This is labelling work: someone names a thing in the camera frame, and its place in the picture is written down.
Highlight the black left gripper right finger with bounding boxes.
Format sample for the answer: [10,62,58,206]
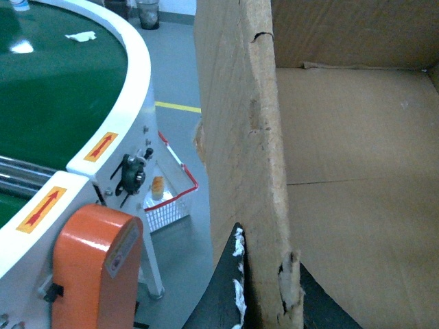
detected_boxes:
[300,263,361,329]

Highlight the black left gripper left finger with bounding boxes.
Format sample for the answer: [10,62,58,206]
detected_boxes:
[183,223,247,329]

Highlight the brown cardboard box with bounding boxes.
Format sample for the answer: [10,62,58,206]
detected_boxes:
[194,1,438,328]

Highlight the green curved conveyor belt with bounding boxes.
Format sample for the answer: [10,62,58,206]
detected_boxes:
[1,1,163,328]

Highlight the orange motor cover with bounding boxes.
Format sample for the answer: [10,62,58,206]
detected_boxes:
[51,204,143,328]

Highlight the grey waste bin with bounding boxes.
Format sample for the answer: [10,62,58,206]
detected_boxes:
[136,0,159,30]

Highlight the crumpled white paper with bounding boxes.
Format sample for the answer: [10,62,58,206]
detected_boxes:
[64,31,97,42]

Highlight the white wire basket red rim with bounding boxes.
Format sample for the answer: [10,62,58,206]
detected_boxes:
[144,133,198,232]

